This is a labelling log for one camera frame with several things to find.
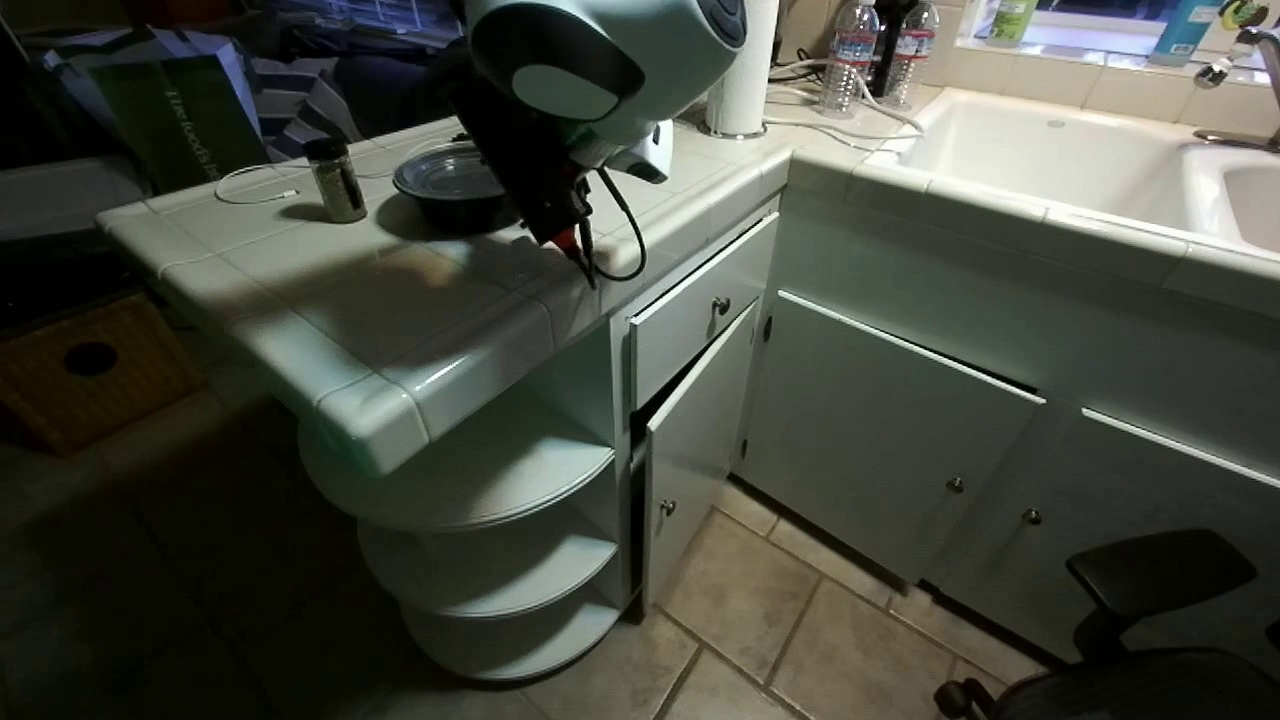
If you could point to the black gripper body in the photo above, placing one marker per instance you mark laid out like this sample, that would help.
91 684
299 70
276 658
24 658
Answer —
512 121

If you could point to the dark glass bowl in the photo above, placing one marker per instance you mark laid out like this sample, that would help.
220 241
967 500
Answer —
445 183

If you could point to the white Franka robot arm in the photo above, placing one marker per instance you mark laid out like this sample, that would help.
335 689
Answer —
624 52

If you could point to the small metal canister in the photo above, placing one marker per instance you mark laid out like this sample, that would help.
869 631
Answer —
338 183

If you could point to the pile of clothes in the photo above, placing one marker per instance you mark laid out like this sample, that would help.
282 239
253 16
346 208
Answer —
321 84

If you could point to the white paper towel roll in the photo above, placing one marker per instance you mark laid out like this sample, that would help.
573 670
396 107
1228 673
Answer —
744 94

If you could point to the white drawer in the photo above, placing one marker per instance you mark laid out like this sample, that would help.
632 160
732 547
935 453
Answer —
700 312

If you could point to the green bag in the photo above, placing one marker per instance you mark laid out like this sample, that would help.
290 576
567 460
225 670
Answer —
173 115

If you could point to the clear water bottle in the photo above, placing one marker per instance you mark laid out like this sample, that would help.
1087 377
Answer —
908 46
852 52

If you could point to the narrow white cabinet door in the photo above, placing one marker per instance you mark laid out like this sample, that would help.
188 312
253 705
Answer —
693 453

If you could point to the wide white cabinet door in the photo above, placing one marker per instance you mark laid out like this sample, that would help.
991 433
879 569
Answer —
1135 533
881 442

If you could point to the cardboard box with hole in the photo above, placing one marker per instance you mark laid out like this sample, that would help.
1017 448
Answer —
93 374

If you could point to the green bottle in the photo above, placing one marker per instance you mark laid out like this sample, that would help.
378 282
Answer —
1013 16

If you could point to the white kitchen sink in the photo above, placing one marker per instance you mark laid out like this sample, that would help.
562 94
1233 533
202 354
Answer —
1055 160

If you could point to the blue box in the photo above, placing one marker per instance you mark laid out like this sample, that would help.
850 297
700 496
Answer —
1185 27

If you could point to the metal faucet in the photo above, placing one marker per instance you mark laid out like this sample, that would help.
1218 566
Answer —
1245 52

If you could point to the black office chair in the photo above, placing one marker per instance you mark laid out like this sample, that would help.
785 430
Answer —
1144 667

